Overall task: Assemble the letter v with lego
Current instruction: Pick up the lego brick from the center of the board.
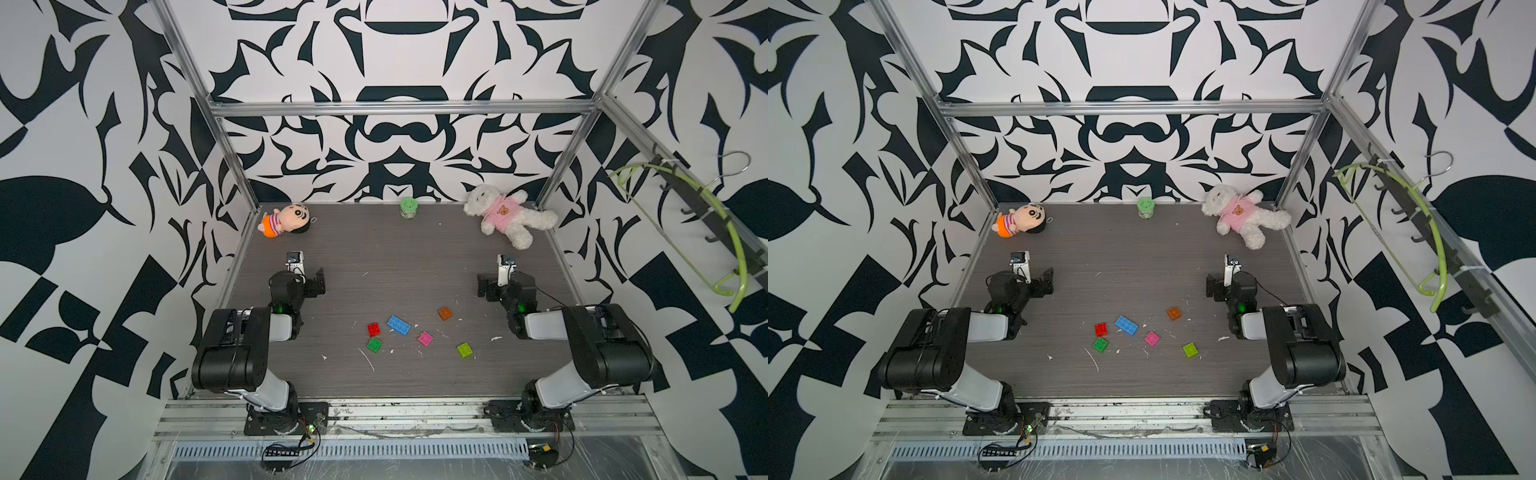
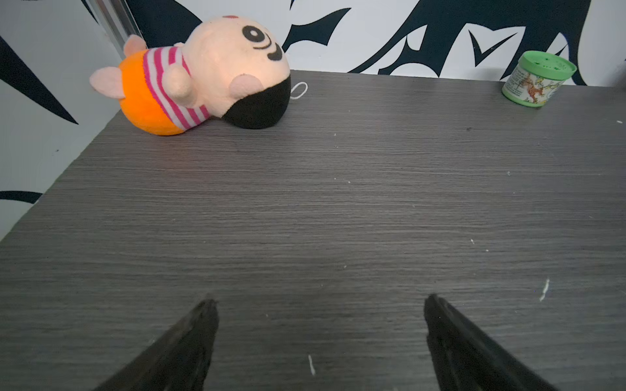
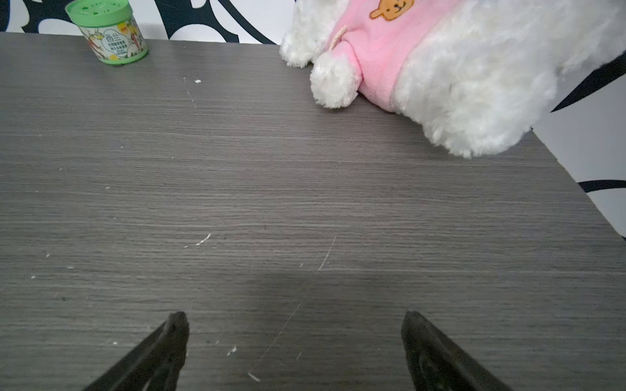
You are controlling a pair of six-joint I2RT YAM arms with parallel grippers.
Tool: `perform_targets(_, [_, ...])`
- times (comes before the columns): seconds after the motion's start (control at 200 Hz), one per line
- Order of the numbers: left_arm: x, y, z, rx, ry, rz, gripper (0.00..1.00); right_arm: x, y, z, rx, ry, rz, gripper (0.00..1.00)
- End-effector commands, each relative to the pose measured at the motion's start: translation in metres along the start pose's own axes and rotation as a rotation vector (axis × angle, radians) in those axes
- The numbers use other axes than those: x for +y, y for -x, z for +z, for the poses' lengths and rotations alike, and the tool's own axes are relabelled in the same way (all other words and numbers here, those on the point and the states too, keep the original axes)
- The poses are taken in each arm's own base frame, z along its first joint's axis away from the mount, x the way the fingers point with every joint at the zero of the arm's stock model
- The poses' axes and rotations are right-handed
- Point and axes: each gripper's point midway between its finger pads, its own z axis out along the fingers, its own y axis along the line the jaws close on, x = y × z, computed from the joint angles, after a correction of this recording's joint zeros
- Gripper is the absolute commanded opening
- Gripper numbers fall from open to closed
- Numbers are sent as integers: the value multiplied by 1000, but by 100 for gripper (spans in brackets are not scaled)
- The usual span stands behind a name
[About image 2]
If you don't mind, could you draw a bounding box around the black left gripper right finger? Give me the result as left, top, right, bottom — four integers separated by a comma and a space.
424, 294, 556, 391

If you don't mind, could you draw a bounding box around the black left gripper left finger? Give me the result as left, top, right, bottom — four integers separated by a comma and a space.
96, 299, 219, 390

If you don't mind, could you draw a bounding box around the cartoon boy plush doll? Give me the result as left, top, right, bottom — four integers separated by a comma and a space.
90, 16, 297, 136

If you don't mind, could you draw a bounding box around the green lidded plastic jar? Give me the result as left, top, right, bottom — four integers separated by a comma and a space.
501, 51, 577, 109

